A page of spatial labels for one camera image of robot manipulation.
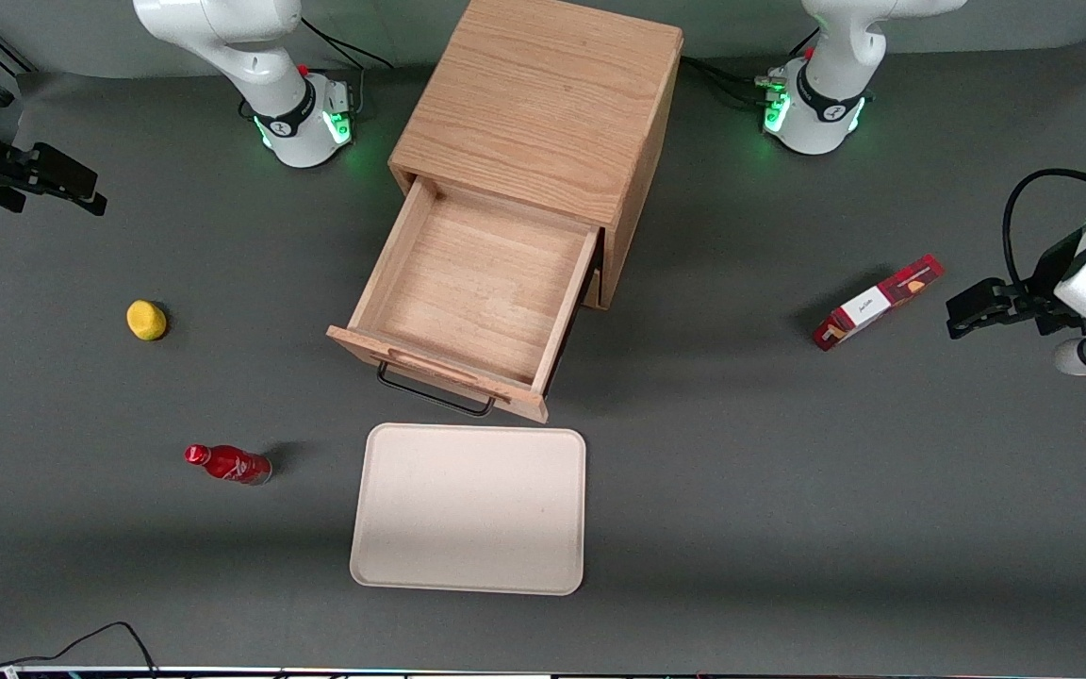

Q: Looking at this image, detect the wooden drawer cabinet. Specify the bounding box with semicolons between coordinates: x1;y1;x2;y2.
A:
387;0;685;312

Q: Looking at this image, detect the black arm base cable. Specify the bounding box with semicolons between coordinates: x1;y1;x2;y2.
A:
301;16;396;119
680;28;822;110

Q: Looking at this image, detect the thin black cable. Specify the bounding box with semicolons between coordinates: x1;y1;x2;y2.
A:
0;620;160;679

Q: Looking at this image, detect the beige plastic tray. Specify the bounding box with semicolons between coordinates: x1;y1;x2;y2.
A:
349;422;588;597

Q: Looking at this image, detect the black metal drawer handle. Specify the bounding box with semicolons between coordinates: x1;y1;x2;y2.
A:
375;361;498;419

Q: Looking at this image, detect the red tartan shortbread box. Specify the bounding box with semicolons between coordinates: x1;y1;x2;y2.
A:
813;254;946;353

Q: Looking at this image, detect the yellow lemon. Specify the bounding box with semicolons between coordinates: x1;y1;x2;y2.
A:
125;299;169;342

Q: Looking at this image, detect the black looped gripper cable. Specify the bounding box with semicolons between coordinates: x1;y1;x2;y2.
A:
1002;167;1086;286

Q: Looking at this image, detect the wooden drawer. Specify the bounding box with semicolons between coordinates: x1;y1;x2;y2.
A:
326;177;605;424

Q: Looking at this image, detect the red soda bottle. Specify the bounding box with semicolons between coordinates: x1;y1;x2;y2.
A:
184;443;273;487

